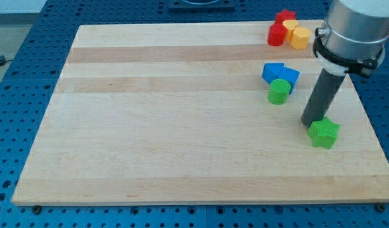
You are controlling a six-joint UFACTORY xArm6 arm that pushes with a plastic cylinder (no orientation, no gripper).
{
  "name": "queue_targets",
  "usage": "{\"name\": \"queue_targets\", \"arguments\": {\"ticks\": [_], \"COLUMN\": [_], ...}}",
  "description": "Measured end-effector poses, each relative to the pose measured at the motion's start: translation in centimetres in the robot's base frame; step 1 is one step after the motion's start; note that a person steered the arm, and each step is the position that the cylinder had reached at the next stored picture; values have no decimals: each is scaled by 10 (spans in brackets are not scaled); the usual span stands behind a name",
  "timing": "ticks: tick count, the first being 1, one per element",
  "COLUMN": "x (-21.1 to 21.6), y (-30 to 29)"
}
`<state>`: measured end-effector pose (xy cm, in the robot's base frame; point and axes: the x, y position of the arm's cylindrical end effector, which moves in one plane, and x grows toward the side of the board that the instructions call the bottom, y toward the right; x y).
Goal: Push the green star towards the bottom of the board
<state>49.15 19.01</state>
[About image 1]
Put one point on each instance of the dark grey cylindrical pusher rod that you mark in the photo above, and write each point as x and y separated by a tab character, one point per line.
321	97

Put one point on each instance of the green star block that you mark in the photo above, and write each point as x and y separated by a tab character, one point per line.
323	133

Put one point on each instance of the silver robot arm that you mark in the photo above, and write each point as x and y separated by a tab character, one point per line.
351	39

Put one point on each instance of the red star block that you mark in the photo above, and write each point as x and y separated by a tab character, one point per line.
285	15

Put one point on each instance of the wooden board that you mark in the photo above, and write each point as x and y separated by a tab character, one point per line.
177	114

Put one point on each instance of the blue cube block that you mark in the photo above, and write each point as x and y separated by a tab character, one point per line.
290	75

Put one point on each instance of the green cylinder block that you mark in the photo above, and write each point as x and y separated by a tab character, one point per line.
279	91

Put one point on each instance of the yellow hexagon block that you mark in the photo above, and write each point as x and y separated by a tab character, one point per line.
300	37

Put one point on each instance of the blue triangular block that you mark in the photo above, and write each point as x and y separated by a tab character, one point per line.
271	71

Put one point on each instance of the yellow heart block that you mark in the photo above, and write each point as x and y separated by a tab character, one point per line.
290	25

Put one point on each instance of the red cylinder block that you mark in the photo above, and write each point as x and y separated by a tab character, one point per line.
276	35

